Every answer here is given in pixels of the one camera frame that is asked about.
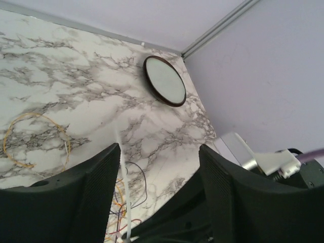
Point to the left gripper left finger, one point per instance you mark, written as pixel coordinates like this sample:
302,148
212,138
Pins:
72,206

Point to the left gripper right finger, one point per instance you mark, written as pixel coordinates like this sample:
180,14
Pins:
245,207

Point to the white zip tie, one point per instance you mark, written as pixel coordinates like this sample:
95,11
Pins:
126,182

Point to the round brown-rimmed dish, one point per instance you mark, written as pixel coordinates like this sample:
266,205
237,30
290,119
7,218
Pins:
164,81

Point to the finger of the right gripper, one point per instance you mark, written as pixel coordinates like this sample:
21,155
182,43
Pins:
184,218

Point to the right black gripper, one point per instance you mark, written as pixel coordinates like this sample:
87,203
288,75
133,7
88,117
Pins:
310,175

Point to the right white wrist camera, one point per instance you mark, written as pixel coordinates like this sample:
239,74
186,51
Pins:
232,147

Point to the right aluminium corner post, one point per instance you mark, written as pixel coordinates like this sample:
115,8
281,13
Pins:
217,28

